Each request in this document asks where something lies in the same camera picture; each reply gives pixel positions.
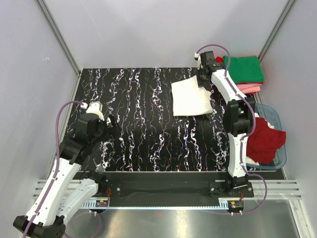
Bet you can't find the white slotted cable duct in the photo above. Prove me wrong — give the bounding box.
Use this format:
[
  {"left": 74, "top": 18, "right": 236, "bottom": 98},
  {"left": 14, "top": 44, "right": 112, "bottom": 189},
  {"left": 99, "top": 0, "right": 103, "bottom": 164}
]
[{"left": 81, "top": 199, "right": 109, "bottom": 209}]

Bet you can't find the control board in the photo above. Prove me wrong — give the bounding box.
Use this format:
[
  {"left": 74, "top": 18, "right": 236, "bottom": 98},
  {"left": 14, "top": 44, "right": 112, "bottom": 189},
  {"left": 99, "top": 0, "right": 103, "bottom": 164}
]
[
  {"left": 96, "top": 200, "right": 109, "bottom": 207},
  {"left": 229, "top": 201, "right": 244, "bottom": 209}
]

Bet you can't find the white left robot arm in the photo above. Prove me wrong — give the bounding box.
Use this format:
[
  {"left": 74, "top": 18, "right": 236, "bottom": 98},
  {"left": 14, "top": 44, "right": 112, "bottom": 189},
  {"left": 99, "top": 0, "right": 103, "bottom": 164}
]
[{"left": 13, "top": 113, "right": 119, "bottom": 238}]

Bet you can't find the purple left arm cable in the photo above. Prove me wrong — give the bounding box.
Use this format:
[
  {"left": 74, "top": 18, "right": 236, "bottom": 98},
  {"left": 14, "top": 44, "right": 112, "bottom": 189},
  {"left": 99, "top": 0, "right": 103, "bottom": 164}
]
[{"left": 23, "top": 100, "right": 104, "bottom": 236}]

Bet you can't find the red folded t shirt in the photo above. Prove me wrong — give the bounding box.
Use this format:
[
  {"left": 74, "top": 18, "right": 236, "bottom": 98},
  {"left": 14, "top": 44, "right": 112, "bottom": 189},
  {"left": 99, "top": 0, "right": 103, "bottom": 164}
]
[{"left": 216, "top": 57, "right": 224, "bottom": 63}]

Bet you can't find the left control board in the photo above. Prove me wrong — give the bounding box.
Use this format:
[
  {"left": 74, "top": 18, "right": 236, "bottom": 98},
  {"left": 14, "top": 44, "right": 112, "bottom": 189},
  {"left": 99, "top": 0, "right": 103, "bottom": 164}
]
[{"left": 96, "top": 200, "right": 109, "bottom": 207}]

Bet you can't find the white printed t shirt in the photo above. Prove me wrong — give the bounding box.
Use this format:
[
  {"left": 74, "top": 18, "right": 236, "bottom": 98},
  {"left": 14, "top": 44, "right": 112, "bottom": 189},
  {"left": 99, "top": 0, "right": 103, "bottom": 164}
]
[{"left": 171, "top": 76, "right": 213, "bottom": 117}]

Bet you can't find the dark red t shirt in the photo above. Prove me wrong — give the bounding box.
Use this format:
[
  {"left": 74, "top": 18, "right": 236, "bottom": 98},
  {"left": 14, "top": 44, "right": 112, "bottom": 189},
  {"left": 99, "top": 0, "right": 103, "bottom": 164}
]
[{"left": 246, "top": 118, "right": 286, "bottom": 165}]

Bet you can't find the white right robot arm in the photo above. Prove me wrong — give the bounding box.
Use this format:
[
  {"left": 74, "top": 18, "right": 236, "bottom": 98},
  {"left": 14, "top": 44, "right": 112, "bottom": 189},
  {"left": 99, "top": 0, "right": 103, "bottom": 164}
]
[{"left": 194, "top": 51, "right": 256, "bottom": 197}]

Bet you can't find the aluminium rail frame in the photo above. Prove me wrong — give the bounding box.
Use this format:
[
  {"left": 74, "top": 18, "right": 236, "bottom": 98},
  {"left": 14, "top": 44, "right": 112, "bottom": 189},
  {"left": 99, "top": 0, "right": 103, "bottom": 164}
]
[{"left": 32, "top": 179, "right": 303, "bottom": 200}]

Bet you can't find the white t shirt in bin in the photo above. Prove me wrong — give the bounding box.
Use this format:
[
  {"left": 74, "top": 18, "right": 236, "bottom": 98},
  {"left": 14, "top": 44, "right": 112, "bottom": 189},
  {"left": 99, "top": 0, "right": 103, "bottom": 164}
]
[{"left": 255, "top": 113, "right": 274, "bottom": 129}]

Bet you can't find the green folded t shirt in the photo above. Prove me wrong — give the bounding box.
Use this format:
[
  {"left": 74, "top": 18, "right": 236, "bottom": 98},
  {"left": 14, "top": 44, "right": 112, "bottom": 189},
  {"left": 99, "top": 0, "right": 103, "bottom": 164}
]
[{"left": 228, "top": 56, "right": 264, "bottom": 84}]

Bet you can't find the right control board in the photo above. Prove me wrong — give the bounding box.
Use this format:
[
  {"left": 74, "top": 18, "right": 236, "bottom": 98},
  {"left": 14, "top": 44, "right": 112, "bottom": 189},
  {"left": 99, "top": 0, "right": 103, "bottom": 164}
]
[{"left": 229, "top": 201, "right": 244, "bottom": 209}]

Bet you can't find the pink folded t shirt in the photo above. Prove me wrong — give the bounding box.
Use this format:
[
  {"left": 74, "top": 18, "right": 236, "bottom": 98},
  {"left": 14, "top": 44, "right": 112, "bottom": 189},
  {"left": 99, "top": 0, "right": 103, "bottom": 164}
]
[{"left": 236, "top": 83, "right": 262, "bottom": 92}]

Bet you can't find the salmon folded t shirt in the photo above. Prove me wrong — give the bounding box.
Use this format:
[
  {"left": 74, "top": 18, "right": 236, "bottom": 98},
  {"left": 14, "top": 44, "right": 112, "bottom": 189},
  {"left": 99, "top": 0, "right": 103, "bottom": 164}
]
[{"left": 242, "top": 88, "right": 260, "bottom": 95}]

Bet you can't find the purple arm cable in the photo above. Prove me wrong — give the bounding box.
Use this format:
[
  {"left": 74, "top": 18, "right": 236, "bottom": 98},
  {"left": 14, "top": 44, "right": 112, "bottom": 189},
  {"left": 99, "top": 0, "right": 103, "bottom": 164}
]
[
  {"left": 194, "top": 44, "right": 267, "bottom": 214},
  {"left": 23, "top": 100, "right": 104, "bottom": 236}
]

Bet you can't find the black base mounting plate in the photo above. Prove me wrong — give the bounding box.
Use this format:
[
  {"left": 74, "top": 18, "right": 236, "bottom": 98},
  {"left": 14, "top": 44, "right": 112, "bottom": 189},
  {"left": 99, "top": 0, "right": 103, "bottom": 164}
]
[{"left": 81, "top": 171, "right": 255, "bottom": 208}]

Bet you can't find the clear blue plastic bin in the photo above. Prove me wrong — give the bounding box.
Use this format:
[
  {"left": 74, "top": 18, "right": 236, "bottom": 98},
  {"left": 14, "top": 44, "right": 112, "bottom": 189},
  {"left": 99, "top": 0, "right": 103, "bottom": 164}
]
[{"left": 246, "top": 103, "right": 287, "bottom": 171}]

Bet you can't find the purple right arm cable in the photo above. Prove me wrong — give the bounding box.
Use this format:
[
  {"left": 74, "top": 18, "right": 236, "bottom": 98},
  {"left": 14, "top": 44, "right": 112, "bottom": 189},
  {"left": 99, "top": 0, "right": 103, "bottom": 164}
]
[{"left": 194, "top": 44, "right": 267, "bottom": 214}]

